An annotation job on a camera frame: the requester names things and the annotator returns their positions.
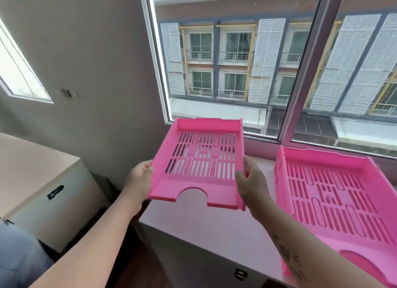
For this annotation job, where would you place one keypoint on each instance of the person's blue jeans leg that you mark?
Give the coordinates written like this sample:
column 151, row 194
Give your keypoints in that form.
column 20, row 256

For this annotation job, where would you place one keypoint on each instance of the building with white shutters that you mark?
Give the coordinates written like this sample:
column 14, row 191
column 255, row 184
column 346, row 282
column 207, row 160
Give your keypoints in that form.
column 273, row 55

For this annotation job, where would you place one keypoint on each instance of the pink plastic document tray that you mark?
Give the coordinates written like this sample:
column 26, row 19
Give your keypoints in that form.
column 338, row 201
column 201, row 162

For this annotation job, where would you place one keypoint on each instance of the person's left forearm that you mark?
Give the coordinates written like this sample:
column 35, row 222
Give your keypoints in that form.
column 90, row 249

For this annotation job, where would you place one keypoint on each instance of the person's right hand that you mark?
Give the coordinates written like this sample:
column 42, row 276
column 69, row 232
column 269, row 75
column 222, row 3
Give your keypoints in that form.
column 252, row 185

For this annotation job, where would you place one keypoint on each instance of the small wall window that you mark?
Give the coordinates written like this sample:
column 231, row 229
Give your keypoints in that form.
column 18, row 70

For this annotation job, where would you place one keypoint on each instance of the person's right thumb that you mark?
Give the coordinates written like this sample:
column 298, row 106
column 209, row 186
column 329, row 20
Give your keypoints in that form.
column 251, row 165

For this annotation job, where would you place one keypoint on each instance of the person's left thumb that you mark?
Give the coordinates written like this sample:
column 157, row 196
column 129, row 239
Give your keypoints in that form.
column 143, row 165

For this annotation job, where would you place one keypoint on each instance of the person's right forearm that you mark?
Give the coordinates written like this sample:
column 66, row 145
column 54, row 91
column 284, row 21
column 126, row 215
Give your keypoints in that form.
column 313, row 253

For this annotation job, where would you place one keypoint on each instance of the person's left hand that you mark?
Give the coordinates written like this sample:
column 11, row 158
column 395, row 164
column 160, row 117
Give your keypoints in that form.
column 137, row 181

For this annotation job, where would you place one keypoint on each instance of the large aluminium sliding window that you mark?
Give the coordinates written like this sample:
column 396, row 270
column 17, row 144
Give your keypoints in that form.
column 279, row 64

